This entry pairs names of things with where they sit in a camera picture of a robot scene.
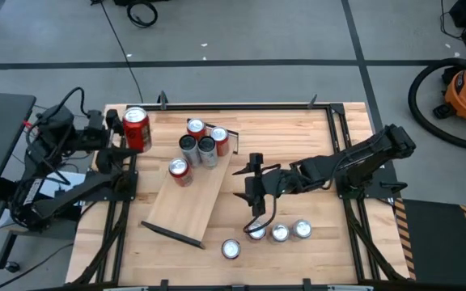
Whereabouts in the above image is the coiled black cable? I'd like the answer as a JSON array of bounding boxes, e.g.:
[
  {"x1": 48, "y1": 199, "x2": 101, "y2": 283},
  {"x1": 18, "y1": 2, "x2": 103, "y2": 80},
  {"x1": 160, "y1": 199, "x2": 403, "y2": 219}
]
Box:
[{"x1": 125, "y1": 1, "x2": 159, "y2": 29}]

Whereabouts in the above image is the black mat orange striped edge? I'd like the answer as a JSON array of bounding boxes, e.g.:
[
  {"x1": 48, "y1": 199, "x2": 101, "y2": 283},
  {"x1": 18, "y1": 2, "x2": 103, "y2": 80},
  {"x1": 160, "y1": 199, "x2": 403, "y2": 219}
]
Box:
[{"x1": 393, "y1": 197, "x2": 466, "y2": 288}]

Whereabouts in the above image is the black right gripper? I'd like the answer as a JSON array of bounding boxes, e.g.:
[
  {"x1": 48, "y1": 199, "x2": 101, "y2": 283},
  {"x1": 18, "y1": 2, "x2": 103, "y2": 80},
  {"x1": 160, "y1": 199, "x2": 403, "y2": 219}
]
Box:
[{"x1": 231, "y1": 152, "x2": 287, "y2": 218}]

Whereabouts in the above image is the black rolling stand base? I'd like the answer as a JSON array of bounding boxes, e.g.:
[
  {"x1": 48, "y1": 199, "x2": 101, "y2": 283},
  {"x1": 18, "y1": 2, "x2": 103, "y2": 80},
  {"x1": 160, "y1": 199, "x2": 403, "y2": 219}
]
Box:
[{"x1": 0, "y1": 230, "x2": 22, "y2": 274}]

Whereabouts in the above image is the long black floor cable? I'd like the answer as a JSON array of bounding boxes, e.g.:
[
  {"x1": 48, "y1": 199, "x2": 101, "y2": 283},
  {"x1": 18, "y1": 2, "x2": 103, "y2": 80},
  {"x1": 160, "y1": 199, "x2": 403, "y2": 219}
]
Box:
[{"x1": 97, "y1": 0, "x2": 145, "y2": 104}]

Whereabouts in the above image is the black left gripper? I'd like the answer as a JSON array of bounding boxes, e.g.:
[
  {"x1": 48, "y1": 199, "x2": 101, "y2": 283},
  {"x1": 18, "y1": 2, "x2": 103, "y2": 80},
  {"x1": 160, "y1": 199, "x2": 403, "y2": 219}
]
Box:
[{"x1": 82, "y1": 108, "x2": 144, "y2": 176}]

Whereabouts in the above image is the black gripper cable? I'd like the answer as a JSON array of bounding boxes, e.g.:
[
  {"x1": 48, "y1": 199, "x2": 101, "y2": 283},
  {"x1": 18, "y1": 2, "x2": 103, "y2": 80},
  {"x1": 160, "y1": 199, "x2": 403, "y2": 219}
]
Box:
[{"x1": 242, "y1": 193, "x2": 279, "y2": 235}]

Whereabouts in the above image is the wooden tray with black ends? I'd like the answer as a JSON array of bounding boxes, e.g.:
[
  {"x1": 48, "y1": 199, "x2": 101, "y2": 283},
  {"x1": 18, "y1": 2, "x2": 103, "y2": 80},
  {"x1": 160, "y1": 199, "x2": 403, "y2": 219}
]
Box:
[{"x1": 141, "y1": 117, "x2": 241, "y2": 250}]

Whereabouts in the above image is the white paper sheet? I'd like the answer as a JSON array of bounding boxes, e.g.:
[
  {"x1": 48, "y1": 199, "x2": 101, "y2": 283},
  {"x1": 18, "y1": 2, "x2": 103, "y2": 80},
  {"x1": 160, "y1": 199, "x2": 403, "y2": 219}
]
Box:
[{"x1": 38, "y1": 171, "x2": 88, "y2": 191}]

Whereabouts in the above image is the silver Diet Coke can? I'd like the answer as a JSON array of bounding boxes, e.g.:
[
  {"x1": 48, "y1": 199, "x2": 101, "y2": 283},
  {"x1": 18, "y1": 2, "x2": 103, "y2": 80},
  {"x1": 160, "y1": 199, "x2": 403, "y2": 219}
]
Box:
[
  {"x1": 291, "y1": 219, "x2": 313, "y2": 240},
  {"x1": 270, "y1": 222, "x2": 291, "y2": 244}
]

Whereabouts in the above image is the white Celsius can black lid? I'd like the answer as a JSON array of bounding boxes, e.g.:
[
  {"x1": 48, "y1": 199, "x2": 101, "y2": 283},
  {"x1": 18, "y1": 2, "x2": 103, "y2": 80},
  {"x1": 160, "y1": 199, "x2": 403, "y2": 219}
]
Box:
[
  {"x1": 178, "y1": 134, "x2": 201, "y2": 169},
  {"x1": 197, "y1": 135, "x2": 219, "y2": 170}
]

